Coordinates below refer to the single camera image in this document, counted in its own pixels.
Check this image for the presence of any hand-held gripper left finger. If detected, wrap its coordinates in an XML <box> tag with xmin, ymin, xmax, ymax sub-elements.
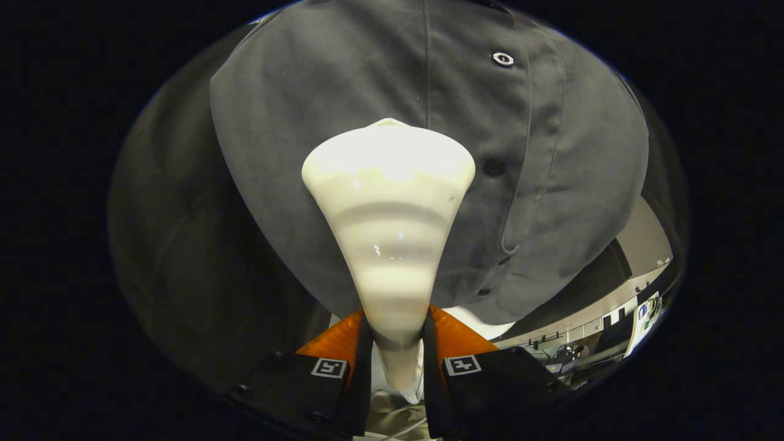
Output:
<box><xmin>230</xmin><ymin>309</ymin><xmax>374</xmax><ymax>439</ymax></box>

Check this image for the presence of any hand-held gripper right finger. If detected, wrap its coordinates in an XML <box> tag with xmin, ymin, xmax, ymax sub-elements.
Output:
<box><xmin>422</xmin><ymin>304</ymin><xmax>568</xmax><ymax>439</ymax></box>

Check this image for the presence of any white garment steamer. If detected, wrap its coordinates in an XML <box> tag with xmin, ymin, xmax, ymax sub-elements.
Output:
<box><xmin>301</xmin><ymin>118</ymin><xmax>477</xmax><ymax>394</ymax></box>

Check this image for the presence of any grey button shirt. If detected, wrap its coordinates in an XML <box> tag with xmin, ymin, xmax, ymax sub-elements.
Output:
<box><xmin>209</xmin><ymin>0</ymin><xmax>650</xmax><ymax>326</ymax></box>

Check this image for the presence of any beige cloth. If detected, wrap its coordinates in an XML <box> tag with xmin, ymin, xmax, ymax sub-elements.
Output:
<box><xmin>366</xmin><ymin>392</ymin><xmax>428</xmax><ymax>440</ymax></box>

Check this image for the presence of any bundle of black floor cables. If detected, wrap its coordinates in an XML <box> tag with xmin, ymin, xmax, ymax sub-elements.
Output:
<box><xmin>538</xmin><ymin>342</ymin><xmax>592</xmax><ymax>375</ymax></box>

